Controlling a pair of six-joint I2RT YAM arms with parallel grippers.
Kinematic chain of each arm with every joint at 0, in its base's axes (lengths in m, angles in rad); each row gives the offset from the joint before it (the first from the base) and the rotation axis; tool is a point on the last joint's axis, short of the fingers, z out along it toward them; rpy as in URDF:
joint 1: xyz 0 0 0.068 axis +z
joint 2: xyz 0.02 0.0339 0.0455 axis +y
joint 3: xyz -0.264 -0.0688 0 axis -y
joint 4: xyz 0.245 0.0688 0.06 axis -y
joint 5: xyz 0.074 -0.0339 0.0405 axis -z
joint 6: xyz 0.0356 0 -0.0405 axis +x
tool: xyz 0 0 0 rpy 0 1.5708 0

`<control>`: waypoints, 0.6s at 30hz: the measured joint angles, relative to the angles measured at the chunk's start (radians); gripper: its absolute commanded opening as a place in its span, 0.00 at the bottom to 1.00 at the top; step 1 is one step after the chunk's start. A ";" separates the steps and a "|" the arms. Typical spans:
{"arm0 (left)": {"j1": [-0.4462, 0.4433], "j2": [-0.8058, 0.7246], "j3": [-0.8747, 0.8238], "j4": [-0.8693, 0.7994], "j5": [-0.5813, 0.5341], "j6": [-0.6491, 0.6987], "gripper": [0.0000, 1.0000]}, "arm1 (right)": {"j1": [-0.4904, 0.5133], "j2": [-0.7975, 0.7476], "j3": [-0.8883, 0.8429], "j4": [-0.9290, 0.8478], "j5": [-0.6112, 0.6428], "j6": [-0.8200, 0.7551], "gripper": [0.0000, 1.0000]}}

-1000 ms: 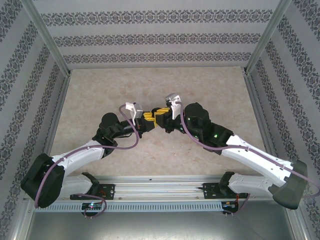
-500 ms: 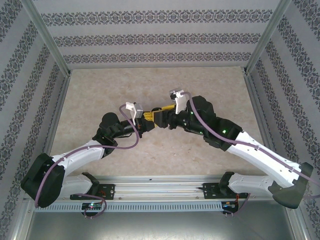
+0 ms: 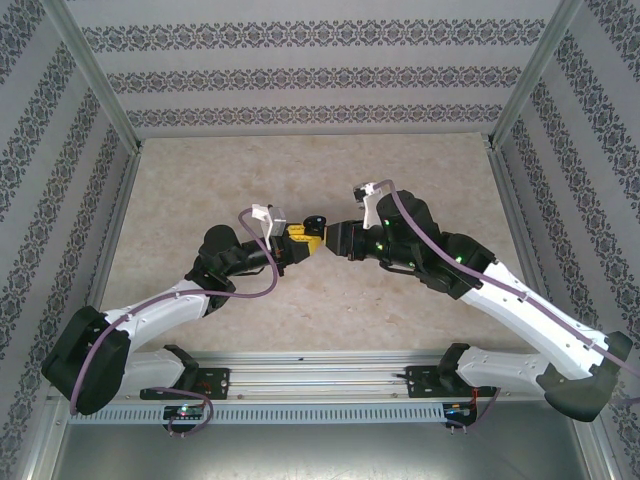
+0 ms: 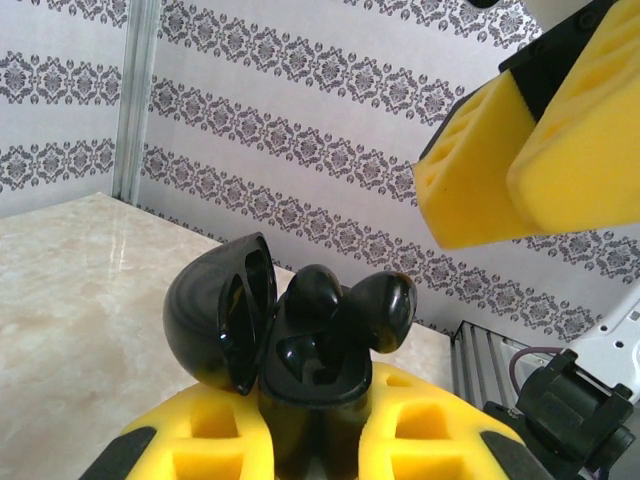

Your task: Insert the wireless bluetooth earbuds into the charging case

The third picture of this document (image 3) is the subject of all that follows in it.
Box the left aluminium frame post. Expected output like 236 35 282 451
42 0 144 151

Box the aluminium side rail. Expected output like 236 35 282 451
487 142 566 341
82 147 146 321

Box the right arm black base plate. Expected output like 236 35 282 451
405 364 499 400

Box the left aluminium side rail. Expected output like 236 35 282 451
82 147 146 321

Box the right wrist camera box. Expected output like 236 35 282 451
351 180 387 230

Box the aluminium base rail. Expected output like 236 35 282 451
47 349 586 404

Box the aluminium frame post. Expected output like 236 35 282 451
42 0 144 151
488 0 586 149

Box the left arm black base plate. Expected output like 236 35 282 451
141 367 231 401

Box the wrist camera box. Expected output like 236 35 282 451
251 202 290 251
351 180 387 230

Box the white slotted cable duct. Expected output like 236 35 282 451
67 403 446 425

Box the right aluminium frame post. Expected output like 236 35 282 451
488 0 586 149

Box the grey metal sheet panel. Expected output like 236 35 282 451
49 422 614 480

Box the black round charging case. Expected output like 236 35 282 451
302 213 329 236

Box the right aluminium side rail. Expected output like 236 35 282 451
487 142 566 341

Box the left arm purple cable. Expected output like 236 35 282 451
68 208 280 437

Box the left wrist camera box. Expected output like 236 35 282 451
251 202 290 251

